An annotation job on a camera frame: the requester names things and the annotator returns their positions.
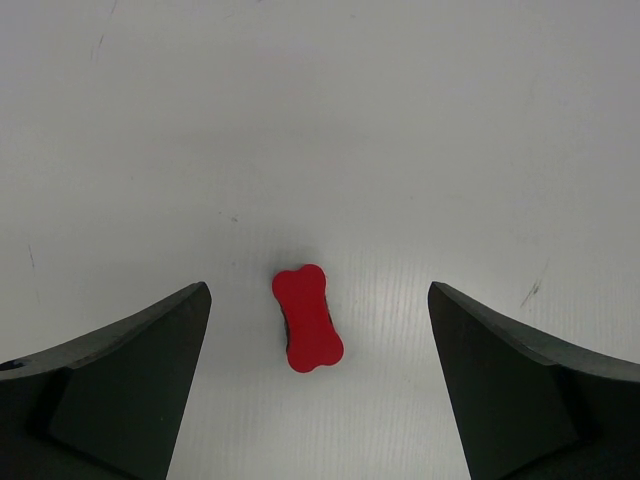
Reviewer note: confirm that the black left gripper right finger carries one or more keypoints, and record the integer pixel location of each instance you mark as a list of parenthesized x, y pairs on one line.
[(529, 405)]

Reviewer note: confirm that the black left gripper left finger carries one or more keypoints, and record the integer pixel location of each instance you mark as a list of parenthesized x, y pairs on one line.
[(108, 404)]

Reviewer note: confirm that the red bone-shaped eraser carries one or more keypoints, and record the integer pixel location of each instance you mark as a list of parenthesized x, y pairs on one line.
[(312, 340)]

